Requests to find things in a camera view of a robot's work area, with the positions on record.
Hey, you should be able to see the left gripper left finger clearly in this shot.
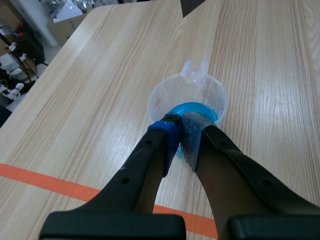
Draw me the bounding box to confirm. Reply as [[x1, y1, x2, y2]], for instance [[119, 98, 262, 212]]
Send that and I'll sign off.
[[38, 112, 187, 240]]

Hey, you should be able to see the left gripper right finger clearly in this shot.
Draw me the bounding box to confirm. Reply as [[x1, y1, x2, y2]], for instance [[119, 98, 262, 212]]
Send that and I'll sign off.
[[179, 112, 320, 240]]

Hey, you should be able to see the clear beaker with blue liquid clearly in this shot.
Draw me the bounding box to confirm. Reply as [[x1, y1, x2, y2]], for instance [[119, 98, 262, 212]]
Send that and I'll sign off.
[[146, 58, 230, 158]]

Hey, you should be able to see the brown cardboard box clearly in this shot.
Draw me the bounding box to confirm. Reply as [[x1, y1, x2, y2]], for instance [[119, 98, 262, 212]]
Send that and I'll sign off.
[[48, 11, 89, 47]]

